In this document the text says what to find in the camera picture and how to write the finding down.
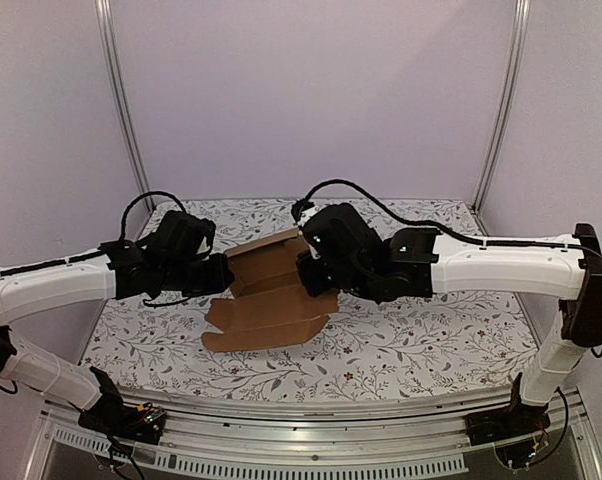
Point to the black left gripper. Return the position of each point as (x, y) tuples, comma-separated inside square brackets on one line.
[(221, 277)]

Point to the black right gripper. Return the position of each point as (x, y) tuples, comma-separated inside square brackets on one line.
[(307, 273)]

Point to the brown cardboard box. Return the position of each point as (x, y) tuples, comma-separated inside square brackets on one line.
[(269, 307)]

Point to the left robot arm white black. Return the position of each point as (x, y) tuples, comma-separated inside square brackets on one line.
[(114, 270)]

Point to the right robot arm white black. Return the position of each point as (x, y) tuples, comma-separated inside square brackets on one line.
[(425, 258)]

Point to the floral patterned table mat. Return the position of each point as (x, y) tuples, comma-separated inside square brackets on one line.
[(408, 348)]

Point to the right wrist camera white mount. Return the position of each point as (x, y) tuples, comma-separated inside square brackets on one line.
[(302, 211)]

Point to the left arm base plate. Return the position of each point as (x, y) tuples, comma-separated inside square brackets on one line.
[(142, 423)]

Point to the aluminium front rail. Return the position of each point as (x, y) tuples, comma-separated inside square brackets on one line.
[(422, 438)]

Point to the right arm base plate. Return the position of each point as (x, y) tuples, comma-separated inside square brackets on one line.
[(499, 424)]

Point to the left aluminium frame post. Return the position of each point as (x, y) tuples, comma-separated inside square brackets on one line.
[(106, 28)]

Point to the aluminium frame post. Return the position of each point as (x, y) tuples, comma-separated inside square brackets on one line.
[(106, 28), (506, 98)]

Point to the right aluminium frame post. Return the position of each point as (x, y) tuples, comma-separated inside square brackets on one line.
[(506, 98)]

